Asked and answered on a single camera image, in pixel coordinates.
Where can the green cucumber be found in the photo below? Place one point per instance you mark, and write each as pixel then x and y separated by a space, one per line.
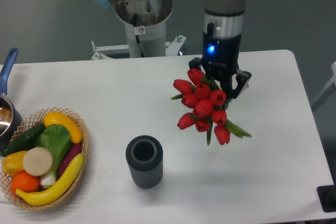
pixel 24 141

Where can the yellow banana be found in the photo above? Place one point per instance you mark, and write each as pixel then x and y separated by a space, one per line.
pixel 59 188

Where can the orange fruit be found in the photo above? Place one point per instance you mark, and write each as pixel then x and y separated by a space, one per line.
pixel 25 182

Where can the blue handled saucepan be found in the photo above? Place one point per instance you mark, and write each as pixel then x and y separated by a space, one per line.
pixel 10 117

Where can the red tulip bouquet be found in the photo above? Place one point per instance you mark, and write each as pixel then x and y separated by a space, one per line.
pixel 206 100

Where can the woven wicker basket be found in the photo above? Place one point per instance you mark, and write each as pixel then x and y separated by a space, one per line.
pixel 29 122

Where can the purple sweet potato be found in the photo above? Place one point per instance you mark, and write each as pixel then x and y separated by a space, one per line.
pixel 73 151

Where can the yellow bell pepper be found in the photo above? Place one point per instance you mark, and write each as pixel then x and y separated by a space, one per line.
pixel 12 164

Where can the dark grey ribbed vase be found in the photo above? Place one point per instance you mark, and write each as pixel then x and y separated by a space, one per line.
pixel 144 155

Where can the white furniture frame at right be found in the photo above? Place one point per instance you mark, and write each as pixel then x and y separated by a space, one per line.
pixel 324 92

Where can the beige round disc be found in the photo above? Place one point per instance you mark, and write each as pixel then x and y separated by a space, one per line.
pixel 37 161

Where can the green leafy bok choy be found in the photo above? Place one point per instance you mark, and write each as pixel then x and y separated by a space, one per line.
pixel 56 139

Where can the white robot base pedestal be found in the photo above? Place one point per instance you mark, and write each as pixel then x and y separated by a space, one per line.
pixel 145 28

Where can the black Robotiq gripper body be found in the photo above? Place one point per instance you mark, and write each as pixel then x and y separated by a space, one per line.
pixel 220 58

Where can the black device at table edge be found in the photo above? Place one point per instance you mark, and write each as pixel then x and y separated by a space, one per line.
pixel 327 197

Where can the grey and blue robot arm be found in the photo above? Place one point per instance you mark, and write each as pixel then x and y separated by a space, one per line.
pixel 222 19

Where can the yellow squash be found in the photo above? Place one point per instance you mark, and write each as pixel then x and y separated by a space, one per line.
pixel 55 117

